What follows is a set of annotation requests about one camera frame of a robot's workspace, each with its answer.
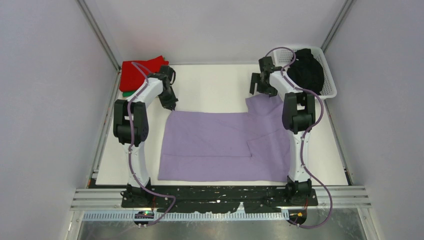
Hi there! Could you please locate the red folded t-shirt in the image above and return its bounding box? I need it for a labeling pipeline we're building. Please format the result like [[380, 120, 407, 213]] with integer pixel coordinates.
[[119, 55, 169, 92]]

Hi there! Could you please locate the aluminium corner post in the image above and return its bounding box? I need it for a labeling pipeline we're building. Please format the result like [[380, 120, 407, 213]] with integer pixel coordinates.
[[320, 0, 357, 53], [76, 0, 121, 72]]

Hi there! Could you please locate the right aluminium corner post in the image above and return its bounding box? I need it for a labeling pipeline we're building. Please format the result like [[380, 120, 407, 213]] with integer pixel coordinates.
[[320, 0, 357, 53]]

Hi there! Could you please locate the left aluminium corner post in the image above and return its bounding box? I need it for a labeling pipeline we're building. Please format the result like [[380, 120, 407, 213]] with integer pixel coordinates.
[[76, 0, 121, 72]]

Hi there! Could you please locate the black t-shirt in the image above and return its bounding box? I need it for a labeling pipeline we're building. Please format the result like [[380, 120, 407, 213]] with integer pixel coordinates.
[[287, 48, 325, 95]]

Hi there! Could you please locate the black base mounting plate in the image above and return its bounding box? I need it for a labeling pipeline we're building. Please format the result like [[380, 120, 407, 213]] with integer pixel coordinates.
[[120, 185, 318, 214]]

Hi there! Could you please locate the aluminium front rail frame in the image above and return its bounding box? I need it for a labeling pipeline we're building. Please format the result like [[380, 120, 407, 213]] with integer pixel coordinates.
[[70, 185, 372, 211]]

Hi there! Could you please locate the green folded t-shirt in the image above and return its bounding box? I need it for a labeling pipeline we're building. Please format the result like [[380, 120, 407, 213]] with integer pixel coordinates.
[[122, 90, 136, 98]]

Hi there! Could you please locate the lavender t-shirt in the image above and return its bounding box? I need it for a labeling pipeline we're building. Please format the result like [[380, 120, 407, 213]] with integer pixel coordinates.
[[158, 94, 291, 183]]

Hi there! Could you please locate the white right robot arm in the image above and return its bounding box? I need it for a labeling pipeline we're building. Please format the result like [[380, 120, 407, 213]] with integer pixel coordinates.
[[249, 56, 316, 205]]

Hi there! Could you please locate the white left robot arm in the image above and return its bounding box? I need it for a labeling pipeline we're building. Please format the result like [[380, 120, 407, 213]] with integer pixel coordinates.
[[112, 61, 178, 207]]

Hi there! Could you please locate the white plastic basket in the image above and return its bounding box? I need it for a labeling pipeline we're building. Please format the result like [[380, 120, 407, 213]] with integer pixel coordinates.
[[268, 45, 337, 99]]

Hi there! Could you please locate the white slotted cable duct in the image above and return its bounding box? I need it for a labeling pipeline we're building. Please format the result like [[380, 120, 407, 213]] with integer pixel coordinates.
[[82, 209, 289, 222]]

